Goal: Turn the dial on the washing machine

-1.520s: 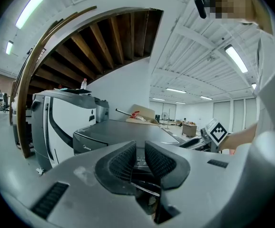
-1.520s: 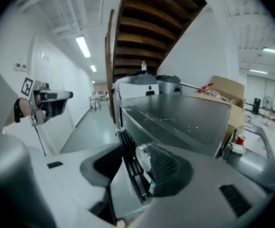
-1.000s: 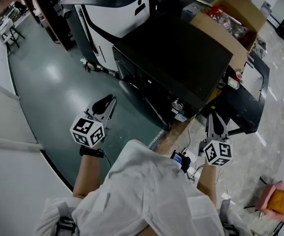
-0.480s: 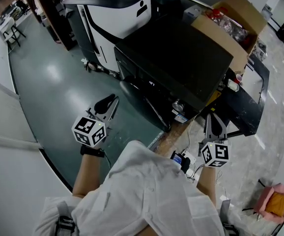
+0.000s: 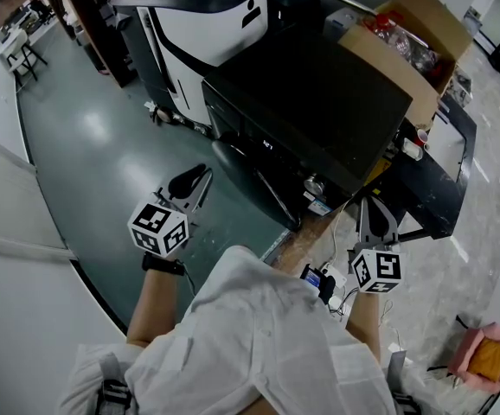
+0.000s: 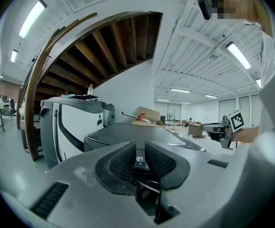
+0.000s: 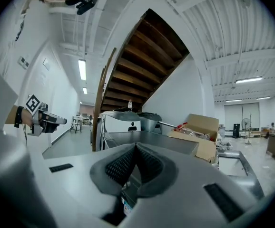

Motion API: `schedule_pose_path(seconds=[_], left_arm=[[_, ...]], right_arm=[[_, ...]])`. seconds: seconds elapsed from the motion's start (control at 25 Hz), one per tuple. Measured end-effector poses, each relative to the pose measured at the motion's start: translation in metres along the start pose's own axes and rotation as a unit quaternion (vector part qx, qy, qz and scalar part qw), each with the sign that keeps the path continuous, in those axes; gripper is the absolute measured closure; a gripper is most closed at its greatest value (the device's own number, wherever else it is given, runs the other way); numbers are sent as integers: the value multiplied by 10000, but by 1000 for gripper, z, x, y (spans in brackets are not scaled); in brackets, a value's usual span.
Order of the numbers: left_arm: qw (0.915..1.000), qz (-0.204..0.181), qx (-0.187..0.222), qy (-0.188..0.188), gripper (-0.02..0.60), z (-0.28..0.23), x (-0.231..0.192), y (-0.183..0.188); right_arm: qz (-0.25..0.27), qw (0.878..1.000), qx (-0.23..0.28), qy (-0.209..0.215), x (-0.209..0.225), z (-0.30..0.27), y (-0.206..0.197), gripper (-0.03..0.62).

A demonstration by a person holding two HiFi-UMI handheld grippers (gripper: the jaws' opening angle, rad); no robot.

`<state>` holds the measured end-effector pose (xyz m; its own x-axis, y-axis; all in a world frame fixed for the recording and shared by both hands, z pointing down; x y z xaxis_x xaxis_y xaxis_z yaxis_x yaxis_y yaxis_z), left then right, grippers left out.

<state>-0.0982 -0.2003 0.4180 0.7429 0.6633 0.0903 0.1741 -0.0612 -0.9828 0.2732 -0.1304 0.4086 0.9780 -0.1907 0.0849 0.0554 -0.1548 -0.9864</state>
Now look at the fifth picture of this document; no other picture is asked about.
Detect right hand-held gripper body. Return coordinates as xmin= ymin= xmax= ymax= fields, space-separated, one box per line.
xmin=350 ymin=195 xmax=406 ymax=294

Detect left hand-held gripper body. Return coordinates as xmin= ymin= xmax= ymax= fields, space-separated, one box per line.
xmin=127 ymin=164 xmax=215 ymax=259

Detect silver washing machine dial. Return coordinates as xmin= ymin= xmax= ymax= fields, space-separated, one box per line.
xmin=304 ymin=173 xmax=327 ymax=196

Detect black washing machine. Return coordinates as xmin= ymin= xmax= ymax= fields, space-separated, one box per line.
xmin=201 ymin=26 xmax=414 ymax=233

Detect person's right forearm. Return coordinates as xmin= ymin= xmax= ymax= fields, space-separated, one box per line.
xmin=345 ymin=290 xmax=383 ymax=362

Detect person's left forearm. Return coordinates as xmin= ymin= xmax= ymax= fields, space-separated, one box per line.
xmin=125 ymin=257 xmax=186 ymax=348

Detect white and black floor machine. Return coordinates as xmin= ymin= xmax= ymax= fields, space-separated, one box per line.
xmin=109 ymin=0 xmax=269 ymax=125

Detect black wristwatch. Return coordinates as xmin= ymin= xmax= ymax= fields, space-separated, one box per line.
xmin=141 ymin=252 xmax=187 ymax=277

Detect white power strip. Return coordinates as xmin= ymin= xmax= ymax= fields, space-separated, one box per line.
xmin=320 ymin=262 xmax=349 ymax=290

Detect black device with blue screen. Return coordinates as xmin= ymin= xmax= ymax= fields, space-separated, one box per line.
xmin=298 ymin=263 xmax=338 ymax=306

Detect black metal table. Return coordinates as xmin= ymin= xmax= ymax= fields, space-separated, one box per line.
xmin=383 ymin=95 xmax=478 ymax=240

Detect pink box with orange pad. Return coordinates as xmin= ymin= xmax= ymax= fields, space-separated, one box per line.
xmin=448 ymin=321 xmax=500 ymax=393

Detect person's white shirt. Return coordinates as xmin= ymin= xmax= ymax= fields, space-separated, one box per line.
xmin=58 ymin=246 xmax=397 ymax=415

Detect brown cardboard box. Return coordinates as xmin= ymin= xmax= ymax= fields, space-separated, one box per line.
xmin=337 ymin=0 xmax=475 ymax=130

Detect brown wooden partition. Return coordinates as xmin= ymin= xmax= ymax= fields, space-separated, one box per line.
xmin=54 ymin=0 xmax=138 ymax=89

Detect white folding chair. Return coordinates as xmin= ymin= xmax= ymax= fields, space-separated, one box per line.
xmin=6 ymin=29 xmax=48 ymax=88

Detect clear plastic bags with red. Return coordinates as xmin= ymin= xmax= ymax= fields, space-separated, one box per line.
xmin=361 ymin=10 xmax=451 ymax=79

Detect silver metal box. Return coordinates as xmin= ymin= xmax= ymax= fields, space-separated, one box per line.
xmin=322 ymin=7 xmax=358 ymax=41

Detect metal rod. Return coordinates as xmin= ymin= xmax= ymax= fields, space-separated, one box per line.
xmin=324 ymin=0 xmax=379 ymax=16

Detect white power cable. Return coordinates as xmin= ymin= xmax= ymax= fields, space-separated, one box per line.
xmin=330 ymin=196 xmax=352 ymax=270

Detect grey backpack strap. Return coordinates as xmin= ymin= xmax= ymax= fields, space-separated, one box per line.
xmin=97 ymin=351 xmax=133 ymax=415
xmin=388 ymin=347 xmax=422 ymax=415

